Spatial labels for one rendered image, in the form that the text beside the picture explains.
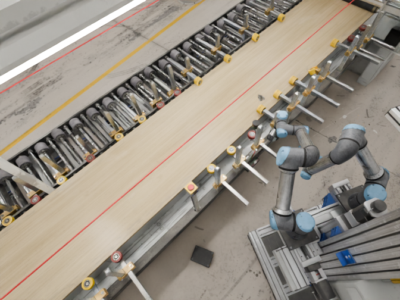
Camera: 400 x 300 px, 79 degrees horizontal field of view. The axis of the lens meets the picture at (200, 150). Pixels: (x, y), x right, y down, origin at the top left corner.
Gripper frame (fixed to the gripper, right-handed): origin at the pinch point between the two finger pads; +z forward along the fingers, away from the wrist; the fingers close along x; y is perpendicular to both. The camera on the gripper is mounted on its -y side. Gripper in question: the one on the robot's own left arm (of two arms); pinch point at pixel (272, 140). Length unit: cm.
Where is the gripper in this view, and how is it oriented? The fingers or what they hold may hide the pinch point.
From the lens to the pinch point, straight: 216.7
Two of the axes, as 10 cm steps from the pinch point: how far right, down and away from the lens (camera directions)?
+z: 0.7, 4.9, 8.7
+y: 7.2, -6.3, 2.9
